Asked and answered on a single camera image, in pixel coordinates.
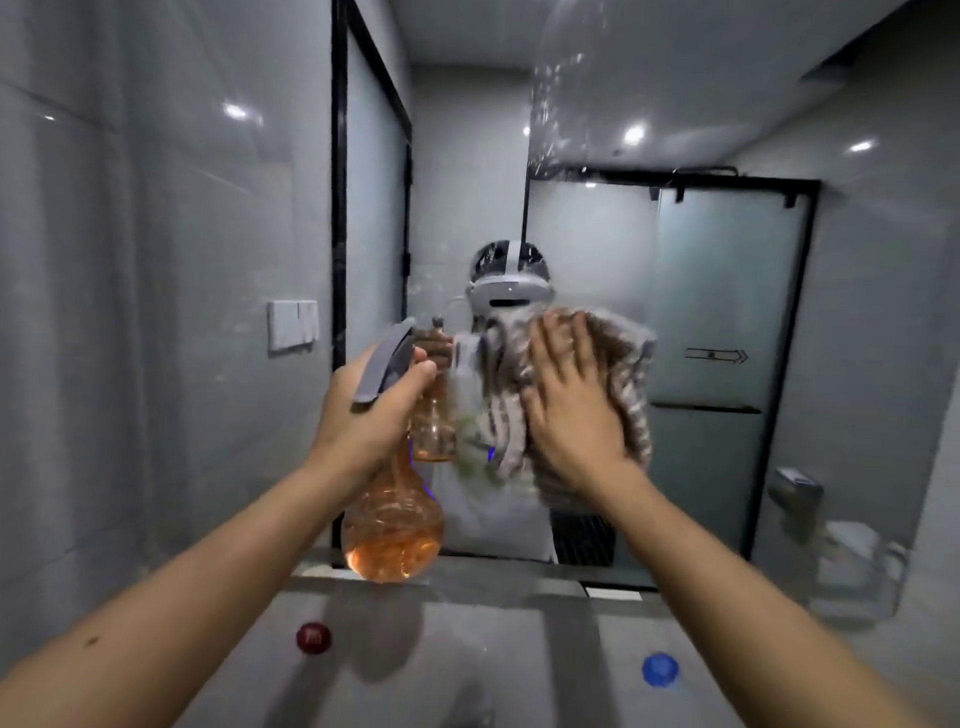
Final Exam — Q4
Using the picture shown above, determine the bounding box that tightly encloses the person's left hand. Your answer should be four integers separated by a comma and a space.
309, 343, 440, 483

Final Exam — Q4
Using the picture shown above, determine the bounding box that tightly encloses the white wall switch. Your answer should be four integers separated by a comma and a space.
267, 299, 321, 354

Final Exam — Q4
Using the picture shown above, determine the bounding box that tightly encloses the brown white striped cloth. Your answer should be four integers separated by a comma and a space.
466, 305, 660, 511

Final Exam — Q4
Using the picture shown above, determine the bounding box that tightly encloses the black framed wall mirror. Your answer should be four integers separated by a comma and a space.
330, 0, 960, 646

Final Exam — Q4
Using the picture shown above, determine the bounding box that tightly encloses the person's right hand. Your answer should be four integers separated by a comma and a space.
521, 309, 639, 493

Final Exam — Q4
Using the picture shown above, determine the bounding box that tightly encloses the person's right forearm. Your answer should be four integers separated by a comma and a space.
588, 459, 915, 728

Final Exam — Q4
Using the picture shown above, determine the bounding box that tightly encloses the person's left forearm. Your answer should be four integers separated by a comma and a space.
0, 450, 357, 728

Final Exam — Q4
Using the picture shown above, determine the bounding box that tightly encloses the blue round tap knob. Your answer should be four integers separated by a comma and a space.
641, 651, 681, 689

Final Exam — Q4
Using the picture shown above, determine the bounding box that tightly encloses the orange spray bottle grey trigger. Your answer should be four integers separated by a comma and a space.
340, 318, 446, 585

